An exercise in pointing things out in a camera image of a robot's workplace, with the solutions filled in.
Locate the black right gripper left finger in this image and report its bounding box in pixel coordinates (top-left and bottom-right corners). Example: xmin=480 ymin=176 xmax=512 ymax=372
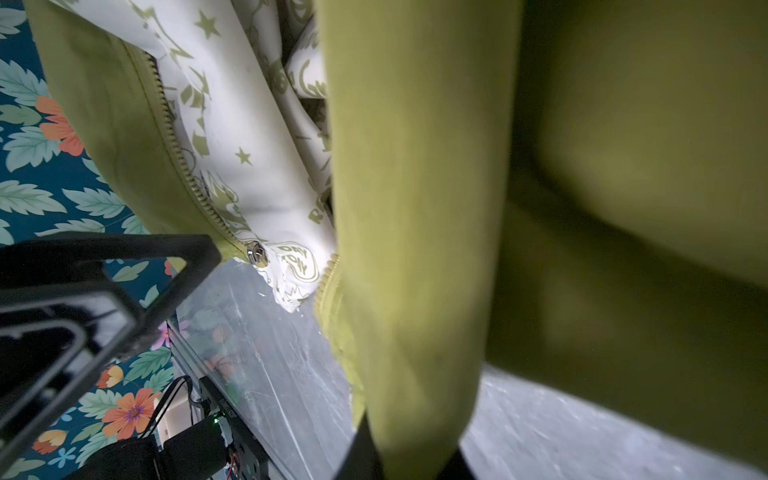
xmin=1 ymin=233 xmax=221 ymax=473

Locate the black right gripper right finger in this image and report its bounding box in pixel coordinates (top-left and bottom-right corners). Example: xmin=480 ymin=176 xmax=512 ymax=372
xmin=334 ymin=414 xmax=476 ymax=480

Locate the green jacket with printed lining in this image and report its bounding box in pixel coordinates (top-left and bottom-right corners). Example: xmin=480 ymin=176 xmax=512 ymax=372
xmin=25 ymin=1 xmax=767 ymax=479

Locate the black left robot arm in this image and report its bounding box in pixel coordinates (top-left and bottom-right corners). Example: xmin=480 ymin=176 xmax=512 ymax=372
xmin=68 ymin=376 xmax=287 ymax=479

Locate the silver zipper slider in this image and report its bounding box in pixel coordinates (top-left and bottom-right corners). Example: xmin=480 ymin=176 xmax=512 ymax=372
xmin=246 ymin=241 xmax=268 ymax=269

